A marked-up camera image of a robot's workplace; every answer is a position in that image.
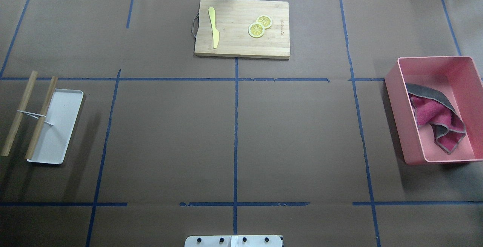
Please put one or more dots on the pink plastic bin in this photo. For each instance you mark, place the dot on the pink plastic bin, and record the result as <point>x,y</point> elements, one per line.
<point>458,79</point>

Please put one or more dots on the wooden rack rod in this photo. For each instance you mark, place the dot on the wooden rack rod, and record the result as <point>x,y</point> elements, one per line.
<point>41,118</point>
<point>19,115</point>

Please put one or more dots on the yellow plastic knife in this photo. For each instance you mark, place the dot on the yellow plastic knife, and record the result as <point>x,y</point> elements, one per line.
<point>215,31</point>

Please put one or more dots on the wooden rack rod inner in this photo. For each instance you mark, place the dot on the wooden rack rod inner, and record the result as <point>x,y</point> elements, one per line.
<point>41,118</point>

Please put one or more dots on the bamboo cutting board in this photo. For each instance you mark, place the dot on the bamboo cutting board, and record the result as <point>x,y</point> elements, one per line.
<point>233,18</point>

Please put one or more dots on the lemon slice near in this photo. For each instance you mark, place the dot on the lemon slice near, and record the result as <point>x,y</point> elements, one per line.
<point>256,30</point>

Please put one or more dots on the white rack tray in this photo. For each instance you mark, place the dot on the white rack tray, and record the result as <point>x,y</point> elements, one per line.
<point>60,121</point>

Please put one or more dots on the white camera pole base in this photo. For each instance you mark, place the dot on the white camera pole base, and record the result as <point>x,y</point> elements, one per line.
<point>234,241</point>

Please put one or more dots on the grey pink towel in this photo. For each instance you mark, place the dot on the grey pink towel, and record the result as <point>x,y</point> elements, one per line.
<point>432,107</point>

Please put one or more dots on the wooden rack rod outer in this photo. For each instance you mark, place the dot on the wooden rack rod outer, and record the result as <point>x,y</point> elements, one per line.
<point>19,115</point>

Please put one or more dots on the lemon slice far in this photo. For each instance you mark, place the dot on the lemon slice far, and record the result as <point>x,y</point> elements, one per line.
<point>265,20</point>

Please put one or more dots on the lemon slice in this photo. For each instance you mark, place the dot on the lemon slice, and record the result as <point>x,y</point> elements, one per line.
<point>256,30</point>
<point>265,20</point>

